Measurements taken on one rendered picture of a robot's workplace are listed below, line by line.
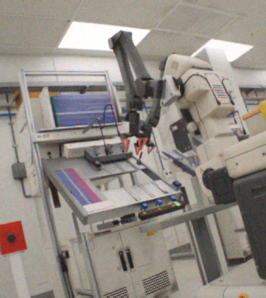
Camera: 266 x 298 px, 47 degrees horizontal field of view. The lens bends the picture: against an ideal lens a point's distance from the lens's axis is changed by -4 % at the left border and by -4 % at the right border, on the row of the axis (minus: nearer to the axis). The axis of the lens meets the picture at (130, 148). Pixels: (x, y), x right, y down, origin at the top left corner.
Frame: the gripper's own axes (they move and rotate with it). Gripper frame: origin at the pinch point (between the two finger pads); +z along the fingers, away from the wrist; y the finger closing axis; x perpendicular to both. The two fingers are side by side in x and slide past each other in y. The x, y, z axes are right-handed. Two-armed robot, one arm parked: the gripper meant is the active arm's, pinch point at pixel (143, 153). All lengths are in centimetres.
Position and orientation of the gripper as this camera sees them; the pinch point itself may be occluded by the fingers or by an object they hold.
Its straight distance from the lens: 220.2
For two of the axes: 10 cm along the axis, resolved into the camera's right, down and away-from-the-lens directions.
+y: -8.4, 0.9, -5.4
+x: 5.2, 4.5, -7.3
